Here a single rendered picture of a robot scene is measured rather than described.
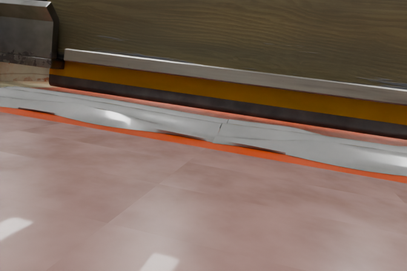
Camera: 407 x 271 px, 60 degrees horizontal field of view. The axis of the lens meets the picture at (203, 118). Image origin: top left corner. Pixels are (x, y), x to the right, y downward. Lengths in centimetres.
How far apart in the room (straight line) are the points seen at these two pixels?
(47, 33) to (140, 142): 18
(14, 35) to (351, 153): 27
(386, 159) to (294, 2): 13
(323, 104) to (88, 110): 17
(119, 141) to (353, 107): 18
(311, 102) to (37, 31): 23
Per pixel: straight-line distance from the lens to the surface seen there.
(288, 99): 27
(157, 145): 16
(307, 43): 27
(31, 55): 33
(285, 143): 18
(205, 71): 26
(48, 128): 17
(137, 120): 19
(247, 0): 27
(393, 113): 28
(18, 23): 34
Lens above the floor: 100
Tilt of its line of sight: 8 degrees down
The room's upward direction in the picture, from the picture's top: 7 degrees clockwise
